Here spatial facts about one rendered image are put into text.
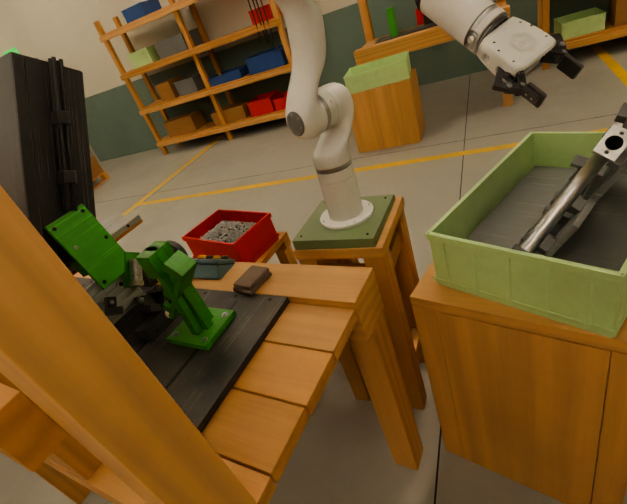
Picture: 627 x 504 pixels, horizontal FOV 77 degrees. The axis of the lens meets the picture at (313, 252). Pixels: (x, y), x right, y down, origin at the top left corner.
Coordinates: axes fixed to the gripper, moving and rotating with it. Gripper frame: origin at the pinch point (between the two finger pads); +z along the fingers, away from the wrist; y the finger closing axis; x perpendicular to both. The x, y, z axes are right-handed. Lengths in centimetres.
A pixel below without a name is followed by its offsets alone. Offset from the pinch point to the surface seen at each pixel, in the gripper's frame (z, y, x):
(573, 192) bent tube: 16.3, -1.4, 17.3
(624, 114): 10.9, 17.7, 14.0
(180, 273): -25, -77, 21
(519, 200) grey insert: 8, 10, 51
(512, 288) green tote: 23.7, -20.2, 30.4
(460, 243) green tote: 8.5, -22.0, 28.8
